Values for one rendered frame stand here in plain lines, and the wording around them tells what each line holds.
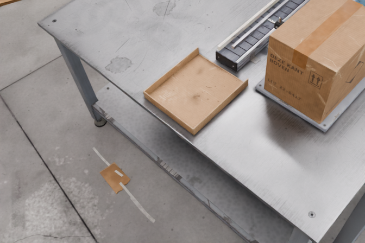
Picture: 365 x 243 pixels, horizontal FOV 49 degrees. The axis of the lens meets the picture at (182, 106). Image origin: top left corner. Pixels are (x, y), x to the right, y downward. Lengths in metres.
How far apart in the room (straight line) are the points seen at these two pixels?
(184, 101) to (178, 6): 0.55
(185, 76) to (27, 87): 1.60
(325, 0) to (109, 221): 1.51
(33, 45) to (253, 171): 2.26
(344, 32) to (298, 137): 0.37
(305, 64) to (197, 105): 0.43
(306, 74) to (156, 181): 1.23
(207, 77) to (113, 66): 0.40
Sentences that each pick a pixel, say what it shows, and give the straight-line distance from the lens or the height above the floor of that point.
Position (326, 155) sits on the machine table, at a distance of 1.40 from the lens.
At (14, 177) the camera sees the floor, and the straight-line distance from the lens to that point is 2.57.
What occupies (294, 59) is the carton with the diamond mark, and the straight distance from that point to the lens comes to 1.30.
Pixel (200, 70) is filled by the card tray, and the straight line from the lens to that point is 1.59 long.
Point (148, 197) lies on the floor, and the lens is 2.24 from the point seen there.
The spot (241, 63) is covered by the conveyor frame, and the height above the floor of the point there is 0.86.
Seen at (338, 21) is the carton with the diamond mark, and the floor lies 1.12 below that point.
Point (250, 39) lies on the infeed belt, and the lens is 1.64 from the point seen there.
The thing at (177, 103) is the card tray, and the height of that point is 0.83.
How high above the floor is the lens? 2.02
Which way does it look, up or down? 53 degrees down
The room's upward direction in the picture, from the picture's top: 9 degrees counter-clockwise
